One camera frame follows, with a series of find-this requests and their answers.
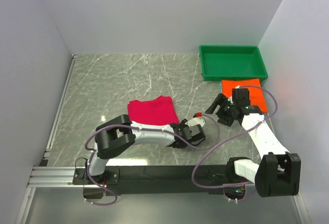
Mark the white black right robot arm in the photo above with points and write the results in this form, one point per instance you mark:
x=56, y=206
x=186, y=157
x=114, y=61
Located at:
x=278, y=173

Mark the crimson red t shirt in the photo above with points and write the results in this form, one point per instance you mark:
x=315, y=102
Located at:
x=159, y=111

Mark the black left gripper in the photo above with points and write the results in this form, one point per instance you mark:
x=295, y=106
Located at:
x=197, y=137

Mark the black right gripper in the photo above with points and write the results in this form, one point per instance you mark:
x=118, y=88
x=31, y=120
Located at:
x=222, y=112

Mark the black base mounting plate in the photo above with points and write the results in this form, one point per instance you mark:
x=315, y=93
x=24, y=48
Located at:
x=143, y=179

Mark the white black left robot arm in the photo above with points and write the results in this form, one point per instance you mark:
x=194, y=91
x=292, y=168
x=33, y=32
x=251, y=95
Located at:
x=114, y=137

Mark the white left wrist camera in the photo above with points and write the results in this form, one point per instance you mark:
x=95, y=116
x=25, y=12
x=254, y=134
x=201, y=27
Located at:
x=196, y=123

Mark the aluminium front rail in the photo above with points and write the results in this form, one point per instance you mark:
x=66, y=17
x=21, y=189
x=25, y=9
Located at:
x=56, y=177

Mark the green plastic bin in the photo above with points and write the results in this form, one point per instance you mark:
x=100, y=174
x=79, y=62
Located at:
x=231, y=62

